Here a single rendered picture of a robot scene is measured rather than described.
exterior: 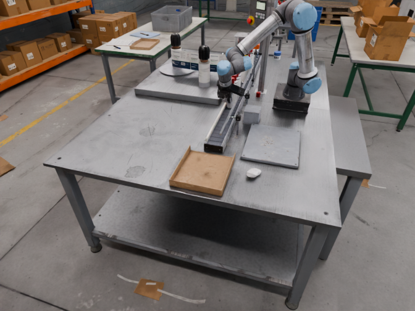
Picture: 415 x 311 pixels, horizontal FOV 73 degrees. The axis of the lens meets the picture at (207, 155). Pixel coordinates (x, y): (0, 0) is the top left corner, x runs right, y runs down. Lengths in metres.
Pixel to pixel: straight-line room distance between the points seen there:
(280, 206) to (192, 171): 0.47
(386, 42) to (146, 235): 2.91
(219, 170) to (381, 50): 2.50
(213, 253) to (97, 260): 0.84
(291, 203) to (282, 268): 0.61
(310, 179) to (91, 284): 1.52
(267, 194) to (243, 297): 0.84
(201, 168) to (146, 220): 0.75
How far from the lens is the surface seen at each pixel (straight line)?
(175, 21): 4.05
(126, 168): 1.52
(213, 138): 1.59
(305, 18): 1.64
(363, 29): 4.33
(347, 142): 1.84
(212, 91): 2.15
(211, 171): 1.43
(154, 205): 2.14
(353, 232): 2.48
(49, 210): 2.71
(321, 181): 1.49
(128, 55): 3.39
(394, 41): 3.53
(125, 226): 2.06
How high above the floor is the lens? 1.77
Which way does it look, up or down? 38 degrees down
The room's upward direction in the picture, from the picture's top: straight up
